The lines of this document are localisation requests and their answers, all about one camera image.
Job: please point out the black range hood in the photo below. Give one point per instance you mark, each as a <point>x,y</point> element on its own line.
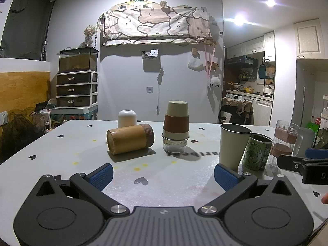
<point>243,61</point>

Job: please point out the person's right hand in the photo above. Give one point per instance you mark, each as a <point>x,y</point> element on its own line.
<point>325,199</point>

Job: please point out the clear plastic pitcher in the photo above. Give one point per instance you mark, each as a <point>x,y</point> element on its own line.
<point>306,138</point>

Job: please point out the white wall socket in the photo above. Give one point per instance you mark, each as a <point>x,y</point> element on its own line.
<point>3,117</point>
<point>149,90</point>

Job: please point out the side table with colourful cloth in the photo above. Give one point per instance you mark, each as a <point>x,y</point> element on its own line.
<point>74,115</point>

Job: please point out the dark window curtain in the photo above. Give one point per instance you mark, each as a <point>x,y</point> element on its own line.
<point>25,25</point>

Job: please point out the glass mug with brown bands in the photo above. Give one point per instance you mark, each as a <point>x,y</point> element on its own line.
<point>283,143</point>

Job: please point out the black mesh cloth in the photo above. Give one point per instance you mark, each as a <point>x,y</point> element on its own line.
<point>18,133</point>

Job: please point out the white cup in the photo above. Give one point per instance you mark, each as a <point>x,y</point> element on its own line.
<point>127,118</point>

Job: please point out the dried flowers in vase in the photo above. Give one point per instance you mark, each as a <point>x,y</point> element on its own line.
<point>89,34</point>

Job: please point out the printed blanket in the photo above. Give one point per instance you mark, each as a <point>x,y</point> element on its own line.
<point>153,21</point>

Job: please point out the beige cup with metal lining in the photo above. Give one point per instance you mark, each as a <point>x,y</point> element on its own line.
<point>232,148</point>

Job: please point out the glass fish tank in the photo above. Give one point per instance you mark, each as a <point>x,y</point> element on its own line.
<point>76,61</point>

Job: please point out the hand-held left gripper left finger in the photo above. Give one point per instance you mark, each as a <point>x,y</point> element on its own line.
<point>102,176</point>

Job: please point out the white plush toy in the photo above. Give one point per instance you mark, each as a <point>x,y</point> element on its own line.
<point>214,81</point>

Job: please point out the white plastic drawer unit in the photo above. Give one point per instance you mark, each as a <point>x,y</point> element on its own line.
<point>75,89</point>

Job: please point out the pink ribbon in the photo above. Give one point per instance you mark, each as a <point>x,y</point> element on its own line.
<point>210,61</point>

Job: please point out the ceiling light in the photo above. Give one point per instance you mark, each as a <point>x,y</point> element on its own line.
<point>239,19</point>
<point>270,2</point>

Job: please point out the beige cup with brown sleeve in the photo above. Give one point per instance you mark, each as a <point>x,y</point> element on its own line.
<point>176,123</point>

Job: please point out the white washing machine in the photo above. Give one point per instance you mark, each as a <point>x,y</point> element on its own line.
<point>233,98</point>

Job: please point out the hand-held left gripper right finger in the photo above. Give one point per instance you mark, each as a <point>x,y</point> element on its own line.
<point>225,178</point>

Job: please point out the dark green hanging bag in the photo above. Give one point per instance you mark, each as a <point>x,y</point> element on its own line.
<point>262,71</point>

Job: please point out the bamboo cup with dark rim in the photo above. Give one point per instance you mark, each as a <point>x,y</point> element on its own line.
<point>128,139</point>

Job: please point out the green packet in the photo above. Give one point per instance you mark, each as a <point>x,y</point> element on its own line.
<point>311,127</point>

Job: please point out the clear glass cup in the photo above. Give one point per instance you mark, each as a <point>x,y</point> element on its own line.
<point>174,146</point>

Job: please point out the white hanging bag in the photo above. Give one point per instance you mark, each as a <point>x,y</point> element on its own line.
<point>196,63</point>

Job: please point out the white kitchen wall cabinets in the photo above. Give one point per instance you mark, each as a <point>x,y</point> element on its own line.
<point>252,46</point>

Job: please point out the chair draped with clothes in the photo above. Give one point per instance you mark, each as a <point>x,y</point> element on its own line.
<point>237,112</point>

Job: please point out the green printed cup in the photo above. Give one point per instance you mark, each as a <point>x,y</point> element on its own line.
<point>256,156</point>

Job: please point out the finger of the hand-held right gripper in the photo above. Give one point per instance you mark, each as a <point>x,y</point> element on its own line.
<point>314,171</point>
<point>317,153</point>

